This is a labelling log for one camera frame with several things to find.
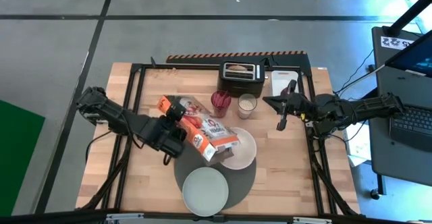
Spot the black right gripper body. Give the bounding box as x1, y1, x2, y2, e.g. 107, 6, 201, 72
275, 79, 318, 132

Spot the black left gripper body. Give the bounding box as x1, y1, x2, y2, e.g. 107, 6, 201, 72
143, 114, 188, 161

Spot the orange cereal box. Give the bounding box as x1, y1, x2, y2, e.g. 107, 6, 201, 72
157, 94, 242, 167

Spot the white plastic container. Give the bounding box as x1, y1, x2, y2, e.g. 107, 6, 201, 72
270, 69, 300, 97

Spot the glass of milk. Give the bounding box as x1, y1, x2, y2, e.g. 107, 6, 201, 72
237, 93, 258, 119

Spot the black two-slot toaster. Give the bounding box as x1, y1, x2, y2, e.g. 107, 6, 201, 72
218, 61, 266, 99

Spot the red plastic cup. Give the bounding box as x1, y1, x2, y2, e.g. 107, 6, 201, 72
211, 90, 232, 119

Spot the pale round bowl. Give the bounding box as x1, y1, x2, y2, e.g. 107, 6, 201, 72
219, 126, 257, 171

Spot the pale green round plate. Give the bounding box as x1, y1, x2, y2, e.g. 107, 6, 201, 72
182, 167, 230, 217

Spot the grey round woven placemat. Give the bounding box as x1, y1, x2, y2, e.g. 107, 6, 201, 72
173, 142, 257, 211

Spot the grey desk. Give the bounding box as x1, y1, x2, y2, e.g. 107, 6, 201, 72
369, 26, 432, 186

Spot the white printed desk label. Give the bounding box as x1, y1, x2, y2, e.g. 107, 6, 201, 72
380, 36, 415, 51

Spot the black laptop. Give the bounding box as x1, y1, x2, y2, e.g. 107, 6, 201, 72
389, 104, 432, 152

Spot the black computer monitor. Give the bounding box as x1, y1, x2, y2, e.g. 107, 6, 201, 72
384, 30, 432, 78

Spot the black diagonal beam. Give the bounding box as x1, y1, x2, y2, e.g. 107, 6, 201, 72
384, 0, 432, 38

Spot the green floor mat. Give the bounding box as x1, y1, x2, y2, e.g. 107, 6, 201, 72
0, 99, 46, 217

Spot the black aluminium table frame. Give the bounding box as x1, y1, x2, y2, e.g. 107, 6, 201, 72
77, 57, 362, 223

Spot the striped floor cable cover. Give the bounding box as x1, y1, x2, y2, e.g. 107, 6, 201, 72
167, 51, 308, 65

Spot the black floor cable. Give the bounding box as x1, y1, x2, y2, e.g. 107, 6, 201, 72
332, 48, 385, 107

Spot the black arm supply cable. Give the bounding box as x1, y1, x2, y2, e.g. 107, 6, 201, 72
85, 129, 114, 164

